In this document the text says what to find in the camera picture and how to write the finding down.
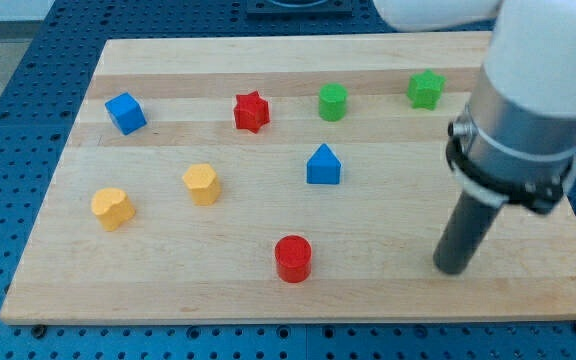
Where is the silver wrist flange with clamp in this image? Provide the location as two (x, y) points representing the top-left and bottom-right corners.
(446, 71), (576, 215)

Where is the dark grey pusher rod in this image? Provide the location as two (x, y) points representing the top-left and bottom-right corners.
(433, 191), (502, 275)

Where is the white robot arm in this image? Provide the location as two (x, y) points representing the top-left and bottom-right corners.
(375, 0), (576, 274)

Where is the yellow heart block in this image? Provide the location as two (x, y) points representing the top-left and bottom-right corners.
(91, 187), (136, 231)

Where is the green star block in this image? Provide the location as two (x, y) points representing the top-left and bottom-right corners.
(406, 69), (446, 110)

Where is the blue house-shaped block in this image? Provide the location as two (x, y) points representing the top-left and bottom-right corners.
(306, 144), (342, 185)

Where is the green cylinder block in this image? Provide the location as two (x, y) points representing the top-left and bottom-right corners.
(318, 83), (348, 122)

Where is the red cylinder block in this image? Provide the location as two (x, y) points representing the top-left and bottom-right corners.
(274, 235), (312, 283)

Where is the wooden board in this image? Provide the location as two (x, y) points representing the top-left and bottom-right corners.
(0, 32), (576, 325)

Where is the red star block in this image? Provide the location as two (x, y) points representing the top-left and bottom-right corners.
(233, 91), (270, 134)

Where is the yellow hexagon block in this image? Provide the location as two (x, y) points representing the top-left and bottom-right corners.
(182, 163), (221, 206)

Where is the blue cube block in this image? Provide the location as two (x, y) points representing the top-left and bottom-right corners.
(105, 92), (147, 135)

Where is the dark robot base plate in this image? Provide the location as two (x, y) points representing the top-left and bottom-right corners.
(245, 0), (353, 16)

